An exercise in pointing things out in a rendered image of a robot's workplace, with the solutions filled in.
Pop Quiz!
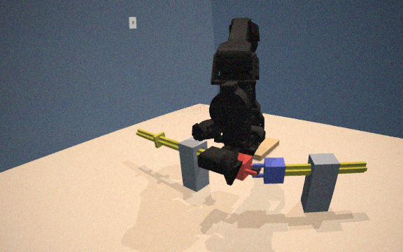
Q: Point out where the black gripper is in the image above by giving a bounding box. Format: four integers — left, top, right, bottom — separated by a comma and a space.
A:
197, 113, 266, 186

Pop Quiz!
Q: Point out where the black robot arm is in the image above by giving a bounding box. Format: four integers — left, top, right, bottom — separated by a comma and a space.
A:
192, 17, 264, 143

